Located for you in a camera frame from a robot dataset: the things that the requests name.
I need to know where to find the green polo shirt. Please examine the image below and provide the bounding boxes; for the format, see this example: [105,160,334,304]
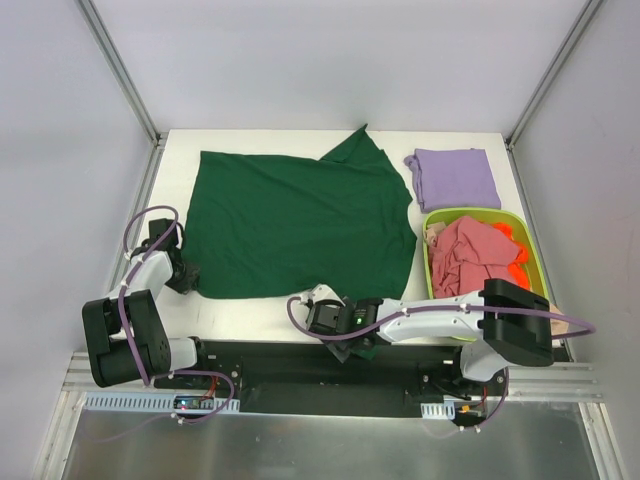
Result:
[183,129,417,300]

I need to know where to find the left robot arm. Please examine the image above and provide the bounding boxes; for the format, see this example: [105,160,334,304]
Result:
[82,218,212,389]

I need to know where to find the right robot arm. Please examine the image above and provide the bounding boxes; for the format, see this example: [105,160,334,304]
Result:
[302,279,554,395]

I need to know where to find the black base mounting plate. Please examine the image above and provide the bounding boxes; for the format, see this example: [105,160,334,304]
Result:
[154,340,506,418]

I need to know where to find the beige garment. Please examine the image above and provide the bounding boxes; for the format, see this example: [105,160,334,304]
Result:
[423,222,447,246]

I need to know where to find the pink red t shirt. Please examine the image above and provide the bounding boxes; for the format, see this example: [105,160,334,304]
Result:
[428,216,521,299]

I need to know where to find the folded purple t shirt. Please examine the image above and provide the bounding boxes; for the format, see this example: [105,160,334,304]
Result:
[404,149,502,213]

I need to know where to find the orange garment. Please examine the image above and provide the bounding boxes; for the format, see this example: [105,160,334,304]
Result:
[492,222,531,290]

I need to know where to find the lime green plastic basket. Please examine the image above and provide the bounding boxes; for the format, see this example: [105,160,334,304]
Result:
[421,207,551,344]

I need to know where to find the right white cable duct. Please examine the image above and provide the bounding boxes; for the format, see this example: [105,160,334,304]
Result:
[420,400,456,421]

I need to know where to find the white cable duct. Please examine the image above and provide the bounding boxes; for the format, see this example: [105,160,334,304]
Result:
[84,392,240,416]
[420,400,456,421]

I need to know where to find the left aluminium frame post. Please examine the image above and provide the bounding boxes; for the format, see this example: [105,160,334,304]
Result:
[75,0,162,146]

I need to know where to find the aluminium frame post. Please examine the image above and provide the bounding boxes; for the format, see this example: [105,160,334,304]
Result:
[75,0,162,146]
[505,0,607,151]

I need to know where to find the left white cable duct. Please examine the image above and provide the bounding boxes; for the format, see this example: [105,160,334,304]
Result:
[84,392,240,416]

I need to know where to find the aluminium front rail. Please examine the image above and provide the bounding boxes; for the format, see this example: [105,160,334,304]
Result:
[62,352,605,403]

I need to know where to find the right aluminium frame post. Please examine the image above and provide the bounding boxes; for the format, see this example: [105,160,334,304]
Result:
[505,0,607,151]

